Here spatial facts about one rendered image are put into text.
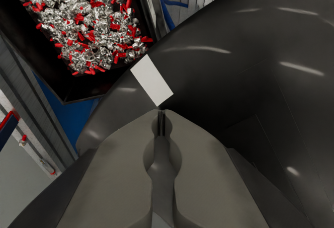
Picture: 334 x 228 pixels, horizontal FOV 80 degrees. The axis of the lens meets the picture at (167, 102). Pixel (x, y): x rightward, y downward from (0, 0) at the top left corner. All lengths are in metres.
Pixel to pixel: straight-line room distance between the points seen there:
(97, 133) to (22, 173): 1.09
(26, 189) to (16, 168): 0.14
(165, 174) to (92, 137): 0.07
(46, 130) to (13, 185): 0.77
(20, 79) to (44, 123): 0.11
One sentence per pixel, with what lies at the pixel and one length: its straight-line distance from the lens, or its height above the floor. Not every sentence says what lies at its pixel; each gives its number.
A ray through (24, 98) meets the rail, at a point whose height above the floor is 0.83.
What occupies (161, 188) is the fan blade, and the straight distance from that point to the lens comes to 0.18.
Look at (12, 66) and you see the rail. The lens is 0.41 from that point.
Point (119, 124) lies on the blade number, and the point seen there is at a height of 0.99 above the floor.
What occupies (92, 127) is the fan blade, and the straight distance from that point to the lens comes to 0.18.
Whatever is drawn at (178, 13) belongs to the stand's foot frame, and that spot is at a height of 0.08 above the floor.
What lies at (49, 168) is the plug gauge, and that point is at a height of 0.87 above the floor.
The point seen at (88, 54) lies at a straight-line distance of 0.29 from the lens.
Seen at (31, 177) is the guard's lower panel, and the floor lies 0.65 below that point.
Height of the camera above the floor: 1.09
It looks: 44 degrees down
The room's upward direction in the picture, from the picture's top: 178 degrees clockwise
